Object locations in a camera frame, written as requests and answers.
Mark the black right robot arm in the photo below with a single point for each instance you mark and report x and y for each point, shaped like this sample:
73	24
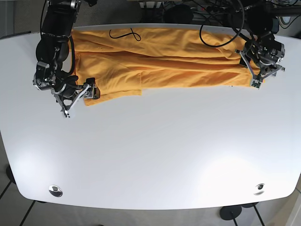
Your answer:
55	55

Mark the left silver table grommet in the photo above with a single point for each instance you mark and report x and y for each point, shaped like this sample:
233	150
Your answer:
55	191

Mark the black round stand base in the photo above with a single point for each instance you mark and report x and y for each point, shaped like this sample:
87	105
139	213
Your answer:
230	212

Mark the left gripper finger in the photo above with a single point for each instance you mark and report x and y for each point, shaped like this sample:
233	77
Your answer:
256	83
243	63

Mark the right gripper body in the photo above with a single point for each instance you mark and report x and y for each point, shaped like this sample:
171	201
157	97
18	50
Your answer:
63	86

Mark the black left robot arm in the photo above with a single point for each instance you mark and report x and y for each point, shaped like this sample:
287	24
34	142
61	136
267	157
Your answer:
259	21

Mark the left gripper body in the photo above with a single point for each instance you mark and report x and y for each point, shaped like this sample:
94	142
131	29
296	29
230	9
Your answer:
263	56

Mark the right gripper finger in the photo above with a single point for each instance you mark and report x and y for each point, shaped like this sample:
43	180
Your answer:
69	114
92	92

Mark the orange T-shirt black script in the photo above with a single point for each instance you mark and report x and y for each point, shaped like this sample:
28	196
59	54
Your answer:
163	58

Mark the right silver table grommet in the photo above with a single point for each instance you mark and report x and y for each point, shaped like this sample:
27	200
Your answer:
259	189

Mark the silver table grommet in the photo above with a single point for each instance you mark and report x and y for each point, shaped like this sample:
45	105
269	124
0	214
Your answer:
55	191
259	189

